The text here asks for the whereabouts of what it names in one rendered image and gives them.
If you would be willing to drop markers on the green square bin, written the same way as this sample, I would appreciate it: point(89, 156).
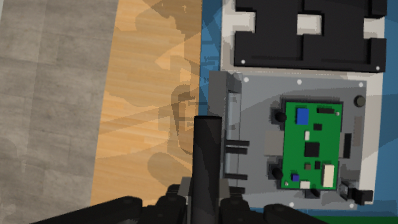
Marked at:
point(358, 220)

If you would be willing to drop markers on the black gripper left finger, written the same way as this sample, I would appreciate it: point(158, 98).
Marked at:
point(128, 209)

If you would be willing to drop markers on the green circuit board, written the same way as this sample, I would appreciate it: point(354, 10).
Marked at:
point(311, 145)

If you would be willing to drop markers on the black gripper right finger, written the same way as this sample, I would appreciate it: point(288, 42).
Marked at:
point(230, 208)

